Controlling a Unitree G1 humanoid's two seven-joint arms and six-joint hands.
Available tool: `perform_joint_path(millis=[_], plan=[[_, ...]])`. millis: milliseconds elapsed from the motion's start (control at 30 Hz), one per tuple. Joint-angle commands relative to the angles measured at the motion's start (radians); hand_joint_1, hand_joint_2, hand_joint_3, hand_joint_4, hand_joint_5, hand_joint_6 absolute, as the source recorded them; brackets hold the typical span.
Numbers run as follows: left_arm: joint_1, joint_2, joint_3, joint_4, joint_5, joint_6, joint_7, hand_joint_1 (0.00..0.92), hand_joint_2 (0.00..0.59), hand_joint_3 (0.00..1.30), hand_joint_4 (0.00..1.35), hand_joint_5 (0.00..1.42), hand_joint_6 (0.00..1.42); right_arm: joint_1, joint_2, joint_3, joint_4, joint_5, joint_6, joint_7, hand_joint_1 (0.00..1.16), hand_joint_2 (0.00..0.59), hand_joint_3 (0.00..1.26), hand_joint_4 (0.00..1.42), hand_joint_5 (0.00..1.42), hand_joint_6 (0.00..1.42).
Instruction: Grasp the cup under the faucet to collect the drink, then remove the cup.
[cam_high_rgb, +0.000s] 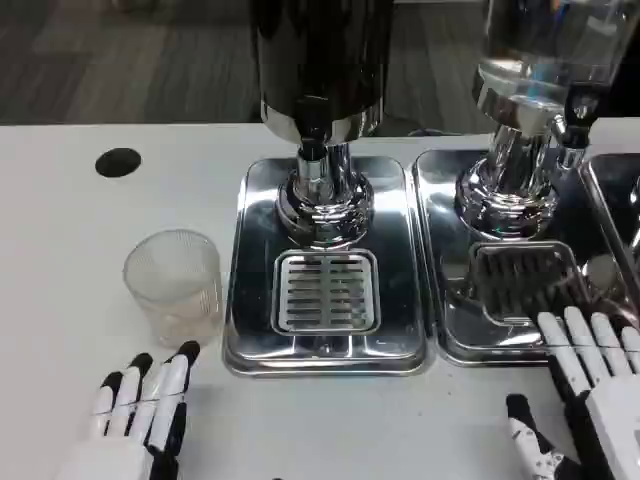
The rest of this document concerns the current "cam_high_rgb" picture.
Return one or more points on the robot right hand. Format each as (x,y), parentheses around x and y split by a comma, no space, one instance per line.
(607,400)

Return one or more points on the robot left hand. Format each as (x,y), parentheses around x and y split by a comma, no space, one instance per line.
(167,390)

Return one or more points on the clear ribbed glass cup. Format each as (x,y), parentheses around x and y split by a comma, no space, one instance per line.
(172,295)

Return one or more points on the slotted steel drain grid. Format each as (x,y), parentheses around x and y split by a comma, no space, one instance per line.
(520,280)
(325,295)

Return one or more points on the steel drip tray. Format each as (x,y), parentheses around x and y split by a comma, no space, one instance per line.
(617,200)
(395,240)
(450,240)

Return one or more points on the black round table grommet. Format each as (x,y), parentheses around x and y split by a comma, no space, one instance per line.
(118,162)

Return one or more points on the clear drink dispenser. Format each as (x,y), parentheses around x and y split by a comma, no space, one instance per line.
(520,145)

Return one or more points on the dark drink dispenser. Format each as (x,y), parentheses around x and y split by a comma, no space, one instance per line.
(320,60)

